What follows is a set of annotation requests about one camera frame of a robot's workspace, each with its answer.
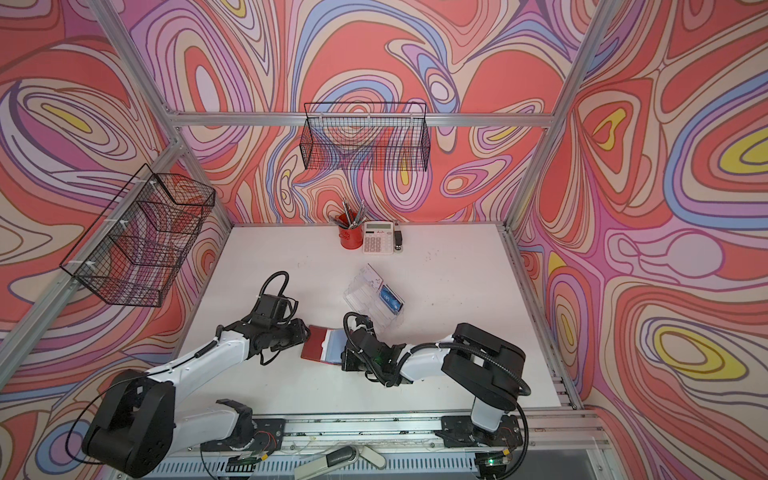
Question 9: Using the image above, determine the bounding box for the red leather card holder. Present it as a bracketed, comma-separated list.
[300, 325, 347, 365]

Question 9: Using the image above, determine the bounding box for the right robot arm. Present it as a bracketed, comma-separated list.
[341, 312, 531, 450]

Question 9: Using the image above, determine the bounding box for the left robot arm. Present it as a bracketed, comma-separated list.
[64, 288, 310, 478]

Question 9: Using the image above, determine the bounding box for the white VIP card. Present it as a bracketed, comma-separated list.
[360, 264, 384, 292]

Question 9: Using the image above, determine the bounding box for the grey handheld device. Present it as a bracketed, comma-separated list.
[293, 445, 387, 480]

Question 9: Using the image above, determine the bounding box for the red pen cup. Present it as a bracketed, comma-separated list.
[337, 213, 364, 250]

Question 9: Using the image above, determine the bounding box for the white pink calculator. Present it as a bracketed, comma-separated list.
[362, 221, 394, 255]

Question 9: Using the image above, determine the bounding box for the black stapler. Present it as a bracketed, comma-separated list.
[393, 223, 403, 253]

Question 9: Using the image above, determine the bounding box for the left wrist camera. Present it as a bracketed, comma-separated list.
[250, 294, 290, 328]

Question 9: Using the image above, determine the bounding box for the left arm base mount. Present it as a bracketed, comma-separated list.
[201, 417, 286, 453]

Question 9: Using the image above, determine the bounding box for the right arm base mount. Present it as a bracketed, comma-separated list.
[434, 415, 524, 450]

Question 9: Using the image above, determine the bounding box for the left wire basket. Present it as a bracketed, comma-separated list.
[59, 164, 216, 307]

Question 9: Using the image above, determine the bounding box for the wire basket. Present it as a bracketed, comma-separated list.
[59, 164, 216, 307]
[299, 100, 431, 171]

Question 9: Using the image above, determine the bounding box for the back wire basket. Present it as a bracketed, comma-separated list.
[299, 100, 431, 171]

